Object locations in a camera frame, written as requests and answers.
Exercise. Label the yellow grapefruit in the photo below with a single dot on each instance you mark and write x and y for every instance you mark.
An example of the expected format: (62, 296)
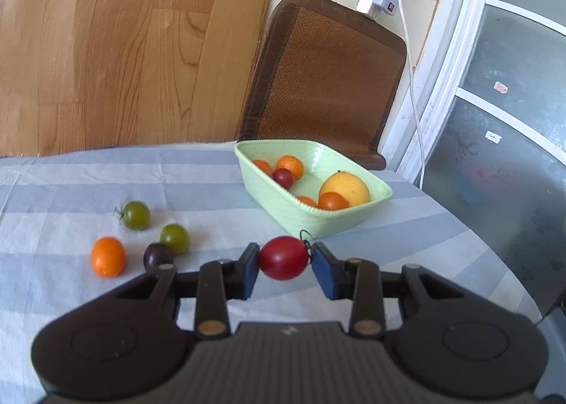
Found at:
(345, 187)

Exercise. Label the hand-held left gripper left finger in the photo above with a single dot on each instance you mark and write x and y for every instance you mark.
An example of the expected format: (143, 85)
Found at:
(250, 273)

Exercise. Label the small orange mandarin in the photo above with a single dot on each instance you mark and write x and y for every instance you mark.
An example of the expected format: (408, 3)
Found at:
(263, 166)

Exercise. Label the dark red tomato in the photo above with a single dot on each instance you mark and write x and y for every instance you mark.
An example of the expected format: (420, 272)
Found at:
(283, 177)

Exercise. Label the white door frame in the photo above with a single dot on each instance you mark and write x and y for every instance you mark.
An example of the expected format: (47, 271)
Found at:
(455, 55)

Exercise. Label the orange tomato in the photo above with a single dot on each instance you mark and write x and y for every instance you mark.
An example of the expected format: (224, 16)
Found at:
(108, 257)

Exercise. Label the white switched plug adapter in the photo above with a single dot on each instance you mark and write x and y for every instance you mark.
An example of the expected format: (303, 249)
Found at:
(376, 2)

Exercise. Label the light green plastic basket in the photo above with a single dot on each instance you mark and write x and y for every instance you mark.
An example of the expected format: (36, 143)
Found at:
(309, 220)

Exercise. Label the green tomato with stem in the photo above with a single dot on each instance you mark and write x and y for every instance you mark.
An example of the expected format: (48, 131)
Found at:
(136, 215)

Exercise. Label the wooden board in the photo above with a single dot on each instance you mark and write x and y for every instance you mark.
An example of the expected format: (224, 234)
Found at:
(110, 55)

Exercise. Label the dark purple tomato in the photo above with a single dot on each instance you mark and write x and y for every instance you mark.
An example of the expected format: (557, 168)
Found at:
(157, 256)

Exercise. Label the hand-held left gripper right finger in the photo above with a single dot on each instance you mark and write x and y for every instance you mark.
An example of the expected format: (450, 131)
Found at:
(325, 273)

